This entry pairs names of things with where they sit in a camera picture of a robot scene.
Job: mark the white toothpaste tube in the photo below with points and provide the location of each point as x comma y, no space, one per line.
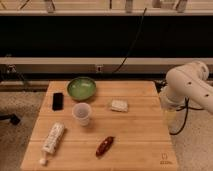
51,142

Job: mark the translucent plastic cup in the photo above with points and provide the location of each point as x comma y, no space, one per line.
81,112

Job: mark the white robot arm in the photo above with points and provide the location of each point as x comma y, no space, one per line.
186,81

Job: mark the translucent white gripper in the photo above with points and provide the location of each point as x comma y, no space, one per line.
169,115

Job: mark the black smartphone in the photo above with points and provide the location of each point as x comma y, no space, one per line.
57,103

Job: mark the green bowl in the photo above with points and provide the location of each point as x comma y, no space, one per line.
81,88

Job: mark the white sponge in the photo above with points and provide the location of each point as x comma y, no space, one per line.
119,105

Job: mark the red sausage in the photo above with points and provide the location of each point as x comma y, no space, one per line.
104,146

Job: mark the black chair base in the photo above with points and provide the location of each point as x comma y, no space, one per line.
11,117

